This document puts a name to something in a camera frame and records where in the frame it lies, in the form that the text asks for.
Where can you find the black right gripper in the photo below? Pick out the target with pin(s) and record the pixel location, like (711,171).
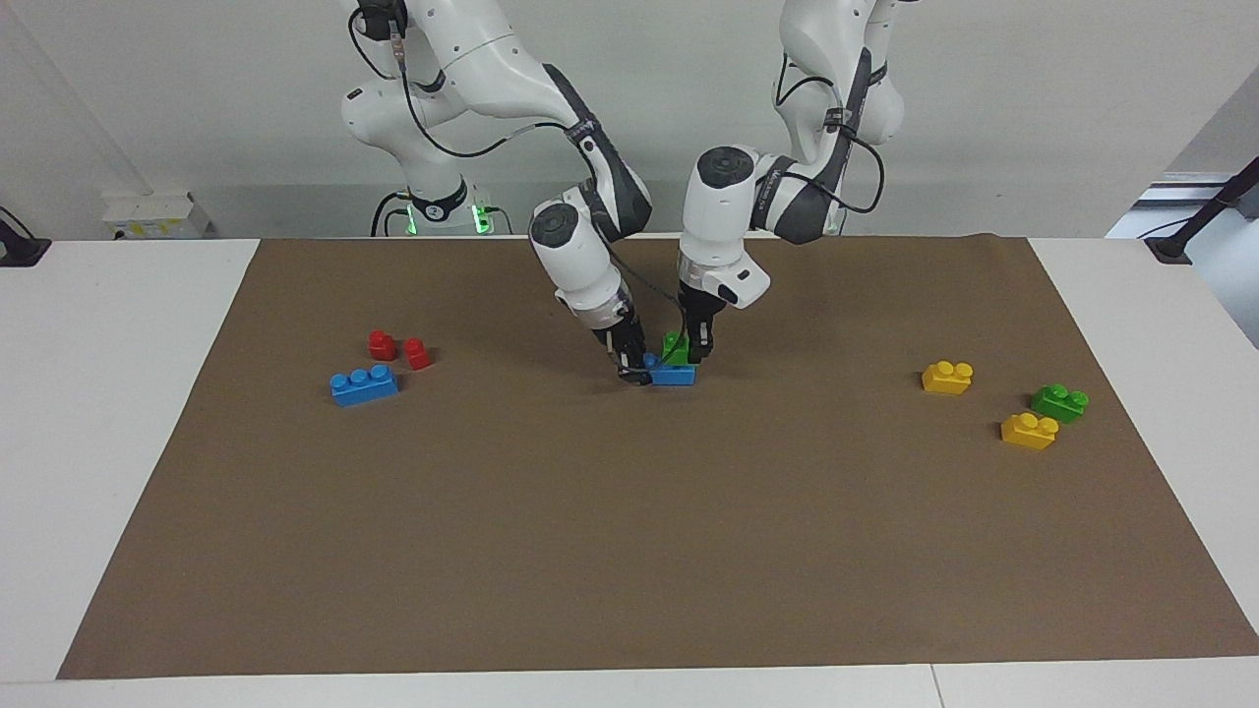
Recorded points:
(622,339)

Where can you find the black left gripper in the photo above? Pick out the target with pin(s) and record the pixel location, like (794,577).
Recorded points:
(700,300)

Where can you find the green two-stud toy brick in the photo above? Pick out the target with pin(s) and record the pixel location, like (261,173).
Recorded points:
(675,349)
(1059,404)

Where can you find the blue three-stud toy brick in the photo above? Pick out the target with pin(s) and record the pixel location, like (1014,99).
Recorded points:
(364,386)
(677,375)

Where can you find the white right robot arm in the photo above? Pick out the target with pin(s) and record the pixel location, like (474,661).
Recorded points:
(472,59)

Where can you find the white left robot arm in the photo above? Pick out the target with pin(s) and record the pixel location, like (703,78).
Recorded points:
(728,206)

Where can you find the brown table mat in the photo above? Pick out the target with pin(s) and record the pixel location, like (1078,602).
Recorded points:
(639,511)

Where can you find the red one-stud toy brick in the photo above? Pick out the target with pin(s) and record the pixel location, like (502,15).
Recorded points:
(382,345)
(418,354)

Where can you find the yellow two-stud toy brick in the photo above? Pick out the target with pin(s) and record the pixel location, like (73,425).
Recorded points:
(947,379)
(1029,433)

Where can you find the black stand with clamp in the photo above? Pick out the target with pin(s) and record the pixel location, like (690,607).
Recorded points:
(1205,211)

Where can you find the black table clamp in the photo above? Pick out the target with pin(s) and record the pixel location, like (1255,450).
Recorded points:
(22,248)

